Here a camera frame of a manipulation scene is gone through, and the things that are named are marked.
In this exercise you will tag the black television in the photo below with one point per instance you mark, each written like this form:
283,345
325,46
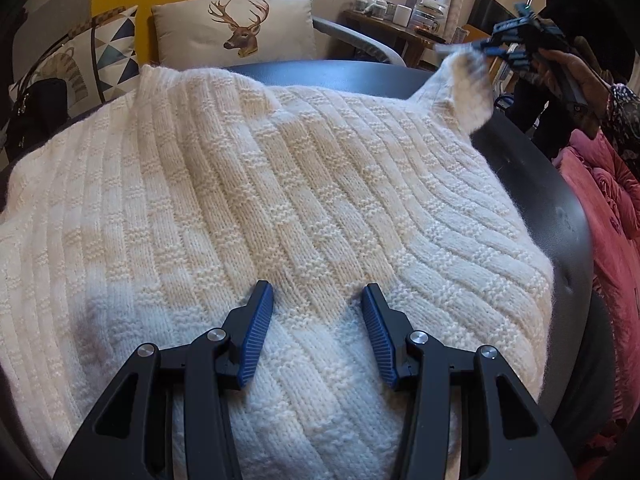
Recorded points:
495,10

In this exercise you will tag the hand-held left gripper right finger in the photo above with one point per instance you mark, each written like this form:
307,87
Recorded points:
378,340

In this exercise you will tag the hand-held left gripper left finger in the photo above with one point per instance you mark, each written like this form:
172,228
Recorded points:
255,340

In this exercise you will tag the black hanging coat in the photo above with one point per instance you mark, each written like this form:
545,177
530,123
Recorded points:
590,0

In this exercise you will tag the stack of clear containers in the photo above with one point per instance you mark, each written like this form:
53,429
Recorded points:
429,15

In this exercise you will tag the white knit sweater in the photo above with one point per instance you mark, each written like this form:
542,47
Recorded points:
300,185

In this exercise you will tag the pink quilted coat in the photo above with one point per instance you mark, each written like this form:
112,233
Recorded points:
610,220

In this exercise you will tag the person's right hand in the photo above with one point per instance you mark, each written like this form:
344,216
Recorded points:
595,87

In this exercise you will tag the deer print cushion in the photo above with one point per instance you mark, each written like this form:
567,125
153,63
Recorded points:
190,30

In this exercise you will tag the wooden side table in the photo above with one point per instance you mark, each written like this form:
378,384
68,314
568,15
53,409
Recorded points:
380,30

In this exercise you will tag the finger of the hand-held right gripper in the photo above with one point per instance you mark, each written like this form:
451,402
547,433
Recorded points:
502,38
492,51

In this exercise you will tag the black handbag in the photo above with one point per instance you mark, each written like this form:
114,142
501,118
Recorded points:
42,110

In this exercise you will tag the triangle pattern cushion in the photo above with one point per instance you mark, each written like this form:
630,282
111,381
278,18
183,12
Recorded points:
112,45

